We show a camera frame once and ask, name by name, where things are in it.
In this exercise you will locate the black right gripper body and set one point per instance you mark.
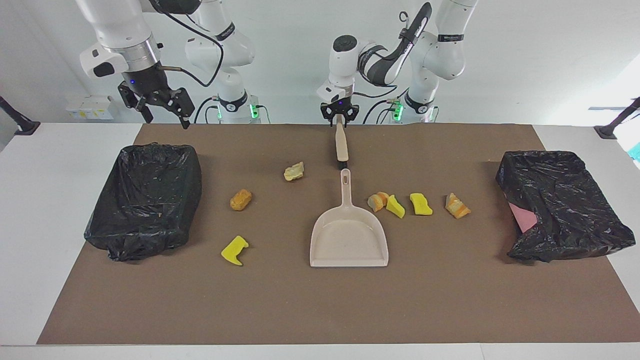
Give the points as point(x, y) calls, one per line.
point(150, 82)

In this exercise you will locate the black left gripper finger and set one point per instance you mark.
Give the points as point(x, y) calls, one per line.
point(330, 119)
point(351, 118)

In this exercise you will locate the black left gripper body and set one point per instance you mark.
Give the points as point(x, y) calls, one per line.
point(340, 109)

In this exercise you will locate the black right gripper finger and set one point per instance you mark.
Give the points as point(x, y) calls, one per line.
point(182, 102)
point(132, 95)

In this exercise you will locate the pale foam piece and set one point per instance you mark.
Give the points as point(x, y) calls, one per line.
point(294, 171)

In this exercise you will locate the yellow sponge piece green layer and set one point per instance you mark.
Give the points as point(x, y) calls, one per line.
point(395, 207)

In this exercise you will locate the beige plastic dustpan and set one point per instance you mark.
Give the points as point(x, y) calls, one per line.
point(348, 240)

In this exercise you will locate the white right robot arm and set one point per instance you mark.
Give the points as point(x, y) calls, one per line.
point(115, 25)

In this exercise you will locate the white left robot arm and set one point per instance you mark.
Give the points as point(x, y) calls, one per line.
point(450, 50)

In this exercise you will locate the black trash bag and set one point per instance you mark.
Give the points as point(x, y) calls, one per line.
point(570, 210)
point(145, 200)

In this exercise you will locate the pink bin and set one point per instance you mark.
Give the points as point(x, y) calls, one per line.
point(524, 220)

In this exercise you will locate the yellow bent sponge piece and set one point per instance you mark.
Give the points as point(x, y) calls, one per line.
point(234, 251)

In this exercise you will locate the brown paper table mat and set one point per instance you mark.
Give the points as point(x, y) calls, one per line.
point(300, 310)

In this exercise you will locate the teal object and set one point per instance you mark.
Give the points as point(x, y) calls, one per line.
point(636, 151)

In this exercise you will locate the black camera stand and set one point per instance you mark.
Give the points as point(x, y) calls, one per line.
point(25, 127)
point(607, 131)

